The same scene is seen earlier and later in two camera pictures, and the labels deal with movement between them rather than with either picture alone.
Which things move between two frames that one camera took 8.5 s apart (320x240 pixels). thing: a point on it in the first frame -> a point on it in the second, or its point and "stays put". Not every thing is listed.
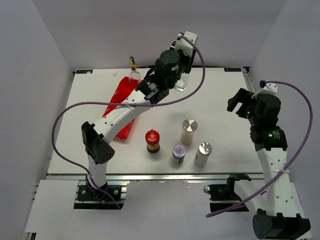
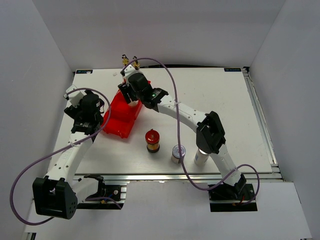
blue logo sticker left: [84, 71] stays put
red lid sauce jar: [152, 139] stays put
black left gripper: [187, 59] -> [74, 112]
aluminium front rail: [155, 177] stays put
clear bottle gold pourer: [181, 84] -> [125, 61]
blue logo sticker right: [232, 69] stays put
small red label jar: [178, 152] stays put
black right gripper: [243, 96] -> [125, 89]
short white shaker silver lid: [204, 149] stays put
